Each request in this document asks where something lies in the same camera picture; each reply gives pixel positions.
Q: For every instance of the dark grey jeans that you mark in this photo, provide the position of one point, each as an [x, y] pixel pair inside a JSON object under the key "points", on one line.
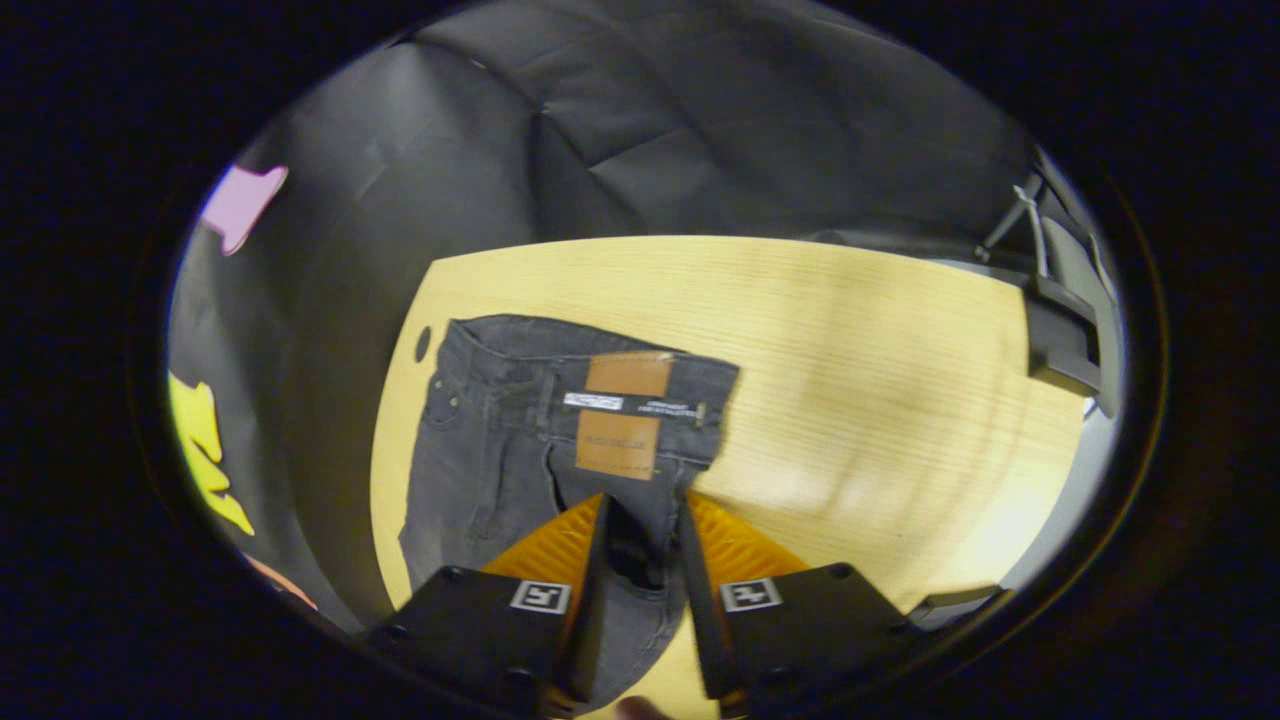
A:
{"points": [[500, 450]]}

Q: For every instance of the dark grey bar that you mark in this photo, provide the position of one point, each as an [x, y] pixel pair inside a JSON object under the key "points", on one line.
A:
{"points": [[955, 605]]}

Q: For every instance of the black round table grommet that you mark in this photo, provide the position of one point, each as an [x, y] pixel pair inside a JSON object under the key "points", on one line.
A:
{"points": [[423, 343]]}

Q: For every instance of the dark grey metal stand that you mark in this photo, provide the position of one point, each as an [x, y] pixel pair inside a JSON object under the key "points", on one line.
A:
{"points": [[1060, 340]]}

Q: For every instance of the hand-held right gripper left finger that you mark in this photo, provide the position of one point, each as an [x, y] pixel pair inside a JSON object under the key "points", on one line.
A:
{"points": [[592, 620]]}

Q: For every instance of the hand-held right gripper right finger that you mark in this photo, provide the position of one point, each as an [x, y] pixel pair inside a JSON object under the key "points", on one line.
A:
{"points": [[700, 620]]}

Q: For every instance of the black backdrop cloth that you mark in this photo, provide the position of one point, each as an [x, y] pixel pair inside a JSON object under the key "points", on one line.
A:
{"points": [[650, 120]]}

